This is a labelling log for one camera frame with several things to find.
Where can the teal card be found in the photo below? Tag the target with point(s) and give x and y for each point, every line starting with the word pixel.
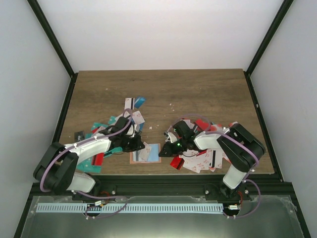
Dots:
pixel 87 167

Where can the white card with stripe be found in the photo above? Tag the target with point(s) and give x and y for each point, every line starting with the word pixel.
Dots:
pixel 129 103

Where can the blue card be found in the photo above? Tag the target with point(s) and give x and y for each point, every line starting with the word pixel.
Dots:
pixel 139 101

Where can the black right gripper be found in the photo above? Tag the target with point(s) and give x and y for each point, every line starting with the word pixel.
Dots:
pixel 170 150

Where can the black aluminium frame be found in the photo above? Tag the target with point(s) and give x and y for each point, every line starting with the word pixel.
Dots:
pixel 273 184

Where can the pink leather card holder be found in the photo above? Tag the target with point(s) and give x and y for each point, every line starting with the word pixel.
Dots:
pixel 153 158

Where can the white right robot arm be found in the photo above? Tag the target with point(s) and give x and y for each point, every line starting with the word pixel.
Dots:
pixel 237 144

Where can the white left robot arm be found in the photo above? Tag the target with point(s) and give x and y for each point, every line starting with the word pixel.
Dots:
pixel 56 172

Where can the red card with stripe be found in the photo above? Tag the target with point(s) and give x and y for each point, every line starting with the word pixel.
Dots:
pixel 177 162

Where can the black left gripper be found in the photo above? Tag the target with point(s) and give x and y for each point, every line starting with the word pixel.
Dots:
pixel 137 146

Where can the black membership card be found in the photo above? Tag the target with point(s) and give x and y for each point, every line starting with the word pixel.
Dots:
pixel 79 136

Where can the light blue slotted rail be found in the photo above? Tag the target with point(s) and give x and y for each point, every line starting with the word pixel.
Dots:
pixel 197 208

